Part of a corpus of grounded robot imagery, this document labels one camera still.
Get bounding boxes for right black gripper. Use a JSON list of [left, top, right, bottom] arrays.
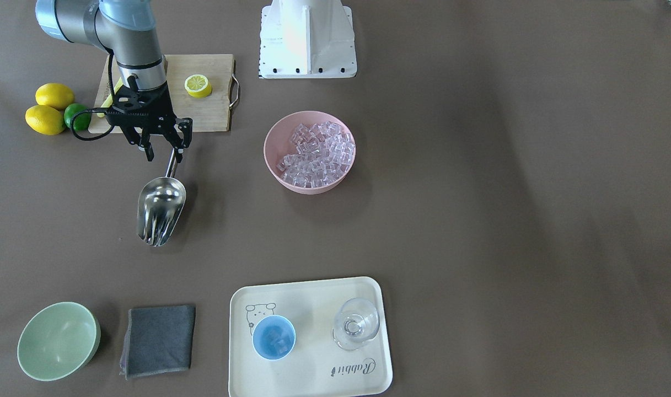
[[106, 83, 192, 163]]

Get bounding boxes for stainless steel ice scoop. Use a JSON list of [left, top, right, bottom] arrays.
[[136, 150, 187, 247]]

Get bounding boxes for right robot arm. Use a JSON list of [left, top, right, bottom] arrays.
[[35, 1, 192, 163]]

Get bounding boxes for pile of clear ice cubes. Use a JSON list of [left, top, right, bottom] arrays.
[[276, 121, 356, 189]]

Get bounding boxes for light blue plastic cup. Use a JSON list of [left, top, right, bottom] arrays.
[[252, 315, 297, 360]]

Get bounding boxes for ice cubes in blue cup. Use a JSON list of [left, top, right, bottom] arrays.
[[261, 326, 292, 360]]

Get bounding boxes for half lemon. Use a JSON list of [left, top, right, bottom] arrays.
[[184, 74, 212, 98]]

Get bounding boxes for wooden cutting board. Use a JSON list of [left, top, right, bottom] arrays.
[[88, 53, 241, 134]]

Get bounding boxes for yellow plastic knife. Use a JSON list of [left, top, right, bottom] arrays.
[[100, 78, 123, 108]]

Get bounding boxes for green lime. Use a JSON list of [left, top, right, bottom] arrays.
[[63, 103, 92, 131]]

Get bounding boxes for upper yellow lemon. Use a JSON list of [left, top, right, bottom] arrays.
[[35, 83, 75, 111]]

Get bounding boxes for yellow lemon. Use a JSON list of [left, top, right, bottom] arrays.
[[35, 83, 75, 111], [25, 105, 66, 136]]

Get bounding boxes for lower yellow lemon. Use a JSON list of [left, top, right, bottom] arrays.
[[25, 105, 66, 136]]

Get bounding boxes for pink bowl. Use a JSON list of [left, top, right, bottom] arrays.
[[263, 110, 353, 195]]

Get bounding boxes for folded grey cloth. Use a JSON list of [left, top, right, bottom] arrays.
[[120, 304, 196, 380]]

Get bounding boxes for green bowl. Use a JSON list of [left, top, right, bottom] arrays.
[[16, 302, 101, 382]]

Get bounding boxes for cream rabbit serving tray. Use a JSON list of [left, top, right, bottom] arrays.
[[228, 276, 393, 396]]

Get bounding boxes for clear wine glass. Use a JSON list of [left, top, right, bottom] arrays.
[[332, 297, 381, 350]]

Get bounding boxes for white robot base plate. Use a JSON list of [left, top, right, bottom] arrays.
[[258, 1, 358, 79]]

